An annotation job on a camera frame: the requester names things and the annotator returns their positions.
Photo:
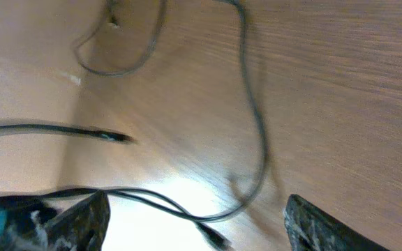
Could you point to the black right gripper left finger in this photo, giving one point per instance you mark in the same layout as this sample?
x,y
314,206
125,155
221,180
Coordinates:
x,y
29,222

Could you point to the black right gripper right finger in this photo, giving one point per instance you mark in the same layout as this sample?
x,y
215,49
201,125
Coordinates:
x,y
311,229

